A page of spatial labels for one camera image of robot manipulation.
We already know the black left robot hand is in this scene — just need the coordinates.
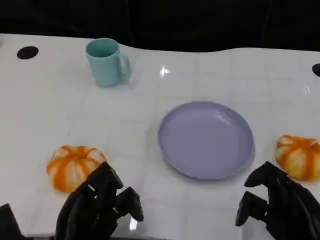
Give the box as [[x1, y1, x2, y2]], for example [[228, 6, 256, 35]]
[[54, 161, 145, 240]]

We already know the orange and white bread roll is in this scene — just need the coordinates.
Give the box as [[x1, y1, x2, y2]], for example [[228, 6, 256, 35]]
[[46, 145, 107, 193], [275, 134, 320, 181]]

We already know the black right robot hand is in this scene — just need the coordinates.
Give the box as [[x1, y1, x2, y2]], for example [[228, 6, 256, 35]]
[[234, 161, 320, 240]]

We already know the lilac plate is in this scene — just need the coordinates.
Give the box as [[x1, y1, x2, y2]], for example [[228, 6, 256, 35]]
[[157, 101, 255, 181]]

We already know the black backdrop cloth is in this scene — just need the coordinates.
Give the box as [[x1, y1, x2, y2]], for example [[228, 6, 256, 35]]
[[0, 0, 320, 53]]

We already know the pale green mug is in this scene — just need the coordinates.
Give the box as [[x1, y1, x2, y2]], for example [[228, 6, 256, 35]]
[[85, 37, 132, 88]]

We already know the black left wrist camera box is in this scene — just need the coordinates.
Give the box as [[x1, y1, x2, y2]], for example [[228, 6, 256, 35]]
[[0, 203, 25, 238]]

